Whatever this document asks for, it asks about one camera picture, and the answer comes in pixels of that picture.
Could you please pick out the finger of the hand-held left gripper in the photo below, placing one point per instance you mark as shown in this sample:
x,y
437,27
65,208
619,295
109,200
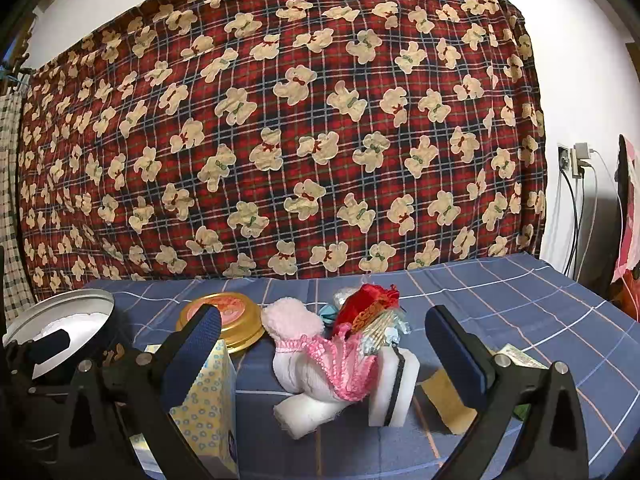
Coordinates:
x,y
50,346

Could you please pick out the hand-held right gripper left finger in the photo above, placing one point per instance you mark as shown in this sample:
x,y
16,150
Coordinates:
x,y
196,355

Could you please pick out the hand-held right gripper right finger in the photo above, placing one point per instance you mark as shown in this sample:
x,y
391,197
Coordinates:
x,y
452,355

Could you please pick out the round metal tin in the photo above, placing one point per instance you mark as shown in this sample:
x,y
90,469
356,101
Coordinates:
x,y
70,310

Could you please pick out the clear bag of cotton swabs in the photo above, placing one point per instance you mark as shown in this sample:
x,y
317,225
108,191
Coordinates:
x,y
382,335

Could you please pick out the red gold embroidered pouch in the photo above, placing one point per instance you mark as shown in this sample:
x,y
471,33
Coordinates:
x,y
365,305

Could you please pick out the bagged steel wool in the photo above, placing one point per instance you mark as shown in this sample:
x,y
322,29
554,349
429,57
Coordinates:
x,y
342,297

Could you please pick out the teal cloth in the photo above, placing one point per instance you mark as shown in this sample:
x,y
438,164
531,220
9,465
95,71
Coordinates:
x,y
327,314

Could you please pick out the gold round lid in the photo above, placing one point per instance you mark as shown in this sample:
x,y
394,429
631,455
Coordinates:
x,y
235,320

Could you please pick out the yellow blue-ringed tissue box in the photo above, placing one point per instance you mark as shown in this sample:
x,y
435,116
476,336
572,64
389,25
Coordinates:
x,y
210,410

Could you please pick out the flat paper packet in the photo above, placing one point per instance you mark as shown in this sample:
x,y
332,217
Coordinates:
x,y
520,356

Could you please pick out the blue plaid bedsheet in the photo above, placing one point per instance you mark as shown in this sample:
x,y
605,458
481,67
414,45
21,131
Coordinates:
x,y
500,300

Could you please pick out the white sponge with black layer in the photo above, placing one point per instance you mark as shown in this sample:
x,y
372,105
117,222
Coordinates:
x,y
385,390

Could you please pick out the white sock with pink lace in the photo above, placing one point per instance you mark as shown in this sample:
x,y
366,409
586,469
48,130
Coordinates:
x,y
310,370

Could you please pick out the white green checked cloth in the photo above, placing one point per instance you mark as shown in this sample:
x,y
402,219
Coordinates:
x,y
10,185

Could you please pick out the pink printed bag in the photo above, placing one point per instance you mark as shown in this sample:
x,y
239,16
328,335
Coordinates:
x,y
629,240

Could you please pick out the red plaid bear-print blanket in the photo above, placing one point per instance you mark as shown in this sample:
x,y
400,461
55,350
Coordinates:
x,y
300,110

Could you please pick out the wall socket with chargers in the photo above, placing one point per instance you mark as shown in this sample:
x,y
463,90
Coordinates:
x,y
582,152

